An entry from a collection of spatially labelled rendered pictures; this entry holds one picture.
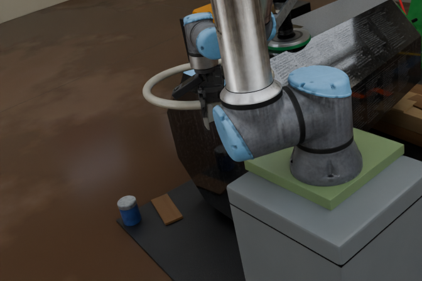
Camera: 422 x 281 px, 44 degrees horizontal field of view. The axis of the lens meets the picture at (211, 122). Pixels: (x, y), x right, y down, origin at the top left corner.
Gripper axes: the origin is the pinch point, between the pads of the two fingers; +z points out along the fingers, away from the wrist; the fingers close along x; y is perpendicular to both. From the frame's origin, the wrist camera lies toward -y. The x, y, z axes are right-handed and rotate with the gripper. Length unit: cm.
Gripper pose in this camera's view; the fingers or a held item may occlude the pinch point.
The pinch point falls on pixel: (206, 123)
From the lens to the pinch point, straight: 175.4
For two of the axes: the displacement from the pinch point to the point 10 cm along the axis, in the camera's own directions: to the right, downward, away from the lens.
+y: 9.9, -1.0, -1.0
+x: 0.4, -4.3, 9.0
